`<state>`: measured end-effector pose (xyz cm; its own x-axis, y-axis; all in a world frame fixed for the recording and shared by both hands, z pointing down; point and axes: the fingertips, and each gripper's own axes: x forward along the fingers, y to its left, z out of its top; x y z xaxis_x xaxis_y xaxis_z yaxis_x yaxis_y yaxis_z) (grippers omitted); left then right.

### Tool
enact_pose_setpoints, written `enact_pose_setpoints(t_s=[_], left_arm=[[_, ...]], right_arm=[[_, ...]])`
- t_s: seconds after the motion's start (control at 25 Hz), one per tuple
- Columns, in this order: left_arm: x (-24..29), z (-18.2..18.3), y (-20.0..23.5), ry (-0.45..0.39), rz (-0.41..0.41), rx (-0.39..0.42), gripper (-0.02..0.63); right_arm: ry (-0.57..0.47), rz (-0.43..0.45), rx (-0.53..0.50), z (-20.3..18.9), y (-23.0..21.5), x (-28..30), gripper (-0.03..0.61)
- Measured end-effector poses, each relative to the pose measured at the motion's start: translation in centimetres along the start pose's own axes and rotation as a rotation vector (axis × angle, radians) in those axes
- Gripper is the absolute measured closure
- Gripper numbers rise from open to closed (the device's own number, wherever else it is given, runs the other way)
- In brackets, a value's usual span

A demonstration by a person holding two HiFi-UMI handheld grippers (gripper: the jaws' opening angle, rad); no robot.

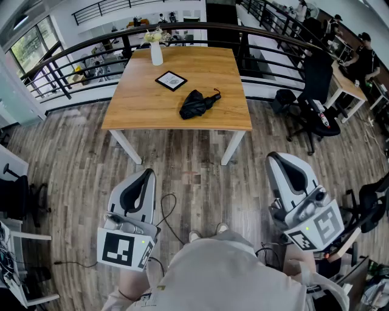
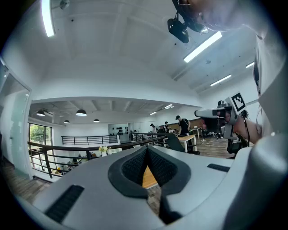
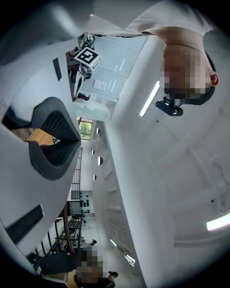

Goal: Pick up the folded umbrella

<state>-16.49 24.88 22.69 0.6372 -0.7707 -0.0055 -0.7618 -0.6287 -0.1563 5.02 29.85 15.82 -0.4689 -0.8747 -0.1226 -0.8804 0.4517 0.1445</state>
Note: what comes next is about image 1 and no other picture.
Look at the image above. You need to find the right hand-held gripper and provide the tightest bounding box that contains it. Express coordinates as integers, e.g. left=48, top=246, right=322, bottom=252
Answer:
left=264, top=151, right=345, bottom=253

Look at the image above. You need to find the pale flower bouquet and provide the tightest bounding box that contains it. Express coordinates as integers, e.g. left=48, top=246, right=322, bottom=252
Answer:
left=142, top=26, right=173, bottom=46

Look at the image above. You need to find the person's beige shirt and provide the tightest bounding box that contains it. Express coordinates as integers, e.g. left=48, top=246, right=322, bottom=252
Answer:
left=101, top=230, right=350, bottom=311

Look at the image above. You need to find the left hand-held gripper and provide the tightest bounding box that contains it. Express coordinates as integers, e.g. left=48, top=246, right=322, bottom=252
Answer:
left=97, top=168, right=161, bottom=273

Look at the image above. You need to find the white side desk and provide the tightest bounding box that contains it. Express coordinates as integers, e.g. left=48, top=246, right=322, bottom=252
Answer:
left=0, top=220, right=61, bottom=308

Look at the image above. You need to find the wooden desk with white legs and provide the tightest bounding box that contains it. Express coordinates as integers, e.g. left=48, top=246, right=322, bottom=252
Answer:
left=324, top=60, right=369, bottom=124

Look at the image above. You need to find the black floor cable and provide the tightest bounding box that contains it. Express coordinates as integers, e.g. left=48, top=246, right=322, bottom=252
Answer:
left=53, top=260, right=100, bottom=269

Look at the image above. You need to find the black waste bin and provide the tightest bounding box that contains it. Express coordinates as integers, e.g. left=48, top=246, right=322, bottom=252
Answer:
left=272, top=88, right=297, bottom=115

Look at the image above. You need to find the person's right forearm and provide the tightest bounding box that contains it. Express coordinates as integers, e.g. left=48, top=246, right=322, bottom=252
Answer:
left=284, top=242, right=317, bottom=278

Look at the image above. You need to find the black high-back office chair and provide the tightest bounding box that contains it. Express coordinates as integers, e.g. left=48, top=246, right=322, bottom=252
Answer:
left=286, top=51, right=342, bottom=156

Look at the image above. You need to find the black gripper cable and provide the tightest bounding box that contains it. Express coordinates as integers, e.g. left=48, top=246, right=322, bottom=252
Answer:
left=155, top=193, right=187, bottom=245

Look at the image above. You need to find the black metal railing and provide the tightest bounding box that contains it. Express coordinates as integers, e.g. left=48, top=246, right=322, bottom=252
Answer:
left=20, top=0, right=334, bottom=100

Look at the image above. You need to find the black umbrella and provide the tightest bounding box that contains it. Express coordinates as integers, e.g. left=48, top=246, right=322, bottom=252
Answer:
left=179, top=88, right=222, bottom=120

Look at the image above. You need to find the wooden table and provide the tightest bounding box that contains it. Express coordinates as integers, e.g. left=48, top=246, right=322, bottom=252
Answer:
left=101, top=46, right=253, bottom=166

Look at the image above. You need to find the person's left forearm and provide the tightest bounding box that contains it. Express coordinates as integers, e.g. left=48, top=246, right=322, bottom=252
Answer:
left=117, top=267, right=153, bottom=302

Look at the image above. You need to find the black framed book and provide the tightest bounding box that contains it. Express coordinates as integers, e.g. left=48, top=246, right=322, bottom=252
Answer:
left=154, top=70, right=188, bottom=92

